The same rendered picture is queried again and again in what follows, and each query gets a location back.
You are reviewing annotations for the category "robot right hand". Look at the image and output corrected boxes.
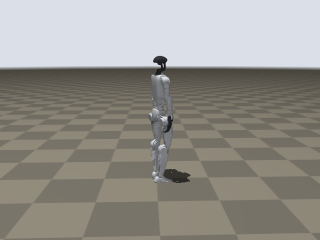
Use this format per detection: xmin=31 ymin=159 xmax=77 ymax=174
xmin=163 ymin=115 xmax=173 ymax=133

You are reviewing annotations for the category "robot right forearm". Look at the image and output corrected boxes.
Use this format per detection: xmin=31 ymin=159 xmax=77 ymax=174
xmin=165 ymin=96 xmax=174 ymax=120

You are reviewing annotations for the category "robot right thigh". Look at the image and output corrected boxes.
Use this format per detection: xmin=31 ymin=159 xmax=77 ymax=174
xmin=158 ymin=114 xmax=173 ymax=153

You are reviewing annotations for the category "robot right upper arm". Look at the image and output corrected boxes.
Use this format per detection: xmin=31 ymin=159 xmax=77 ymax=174
xmin=161 ymin=76 xmax=171 ymax=102

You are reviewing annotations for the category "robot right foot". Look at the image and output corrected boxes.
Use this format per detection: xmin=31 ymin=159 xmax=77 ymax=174
xmin=154 ymin=176 xmax=173 ymax=183

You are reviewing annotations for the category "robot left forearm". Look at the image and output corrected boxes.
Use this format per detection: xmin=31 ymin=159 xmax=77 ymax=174
xmin=152 ymin=96 xmax=158 ymax=109

